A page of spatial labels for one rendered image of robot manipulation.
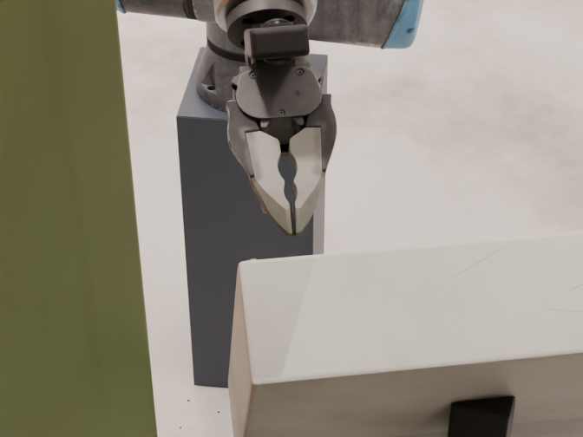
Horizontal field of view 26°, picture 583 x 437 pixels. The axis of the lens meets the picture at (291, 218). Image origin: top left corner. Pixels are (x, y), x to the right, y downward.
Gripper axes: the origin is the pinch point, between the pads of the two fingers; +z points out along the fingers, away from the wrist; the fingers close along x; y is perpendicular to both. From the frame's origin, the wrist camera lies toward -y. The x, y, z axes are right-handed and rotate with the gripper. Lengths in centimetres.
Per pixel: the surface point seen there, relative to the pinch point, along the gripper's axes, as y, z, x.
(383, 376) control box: -20.6, 19.5, -1.9
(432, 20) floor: 200, -139, -67
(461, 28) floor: 197, -134, -74
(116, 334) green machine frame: -41.7, 22.3, 12.7
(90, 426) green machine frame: -41, 26, 14
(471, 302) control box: -21.4, 15.6, -7.9
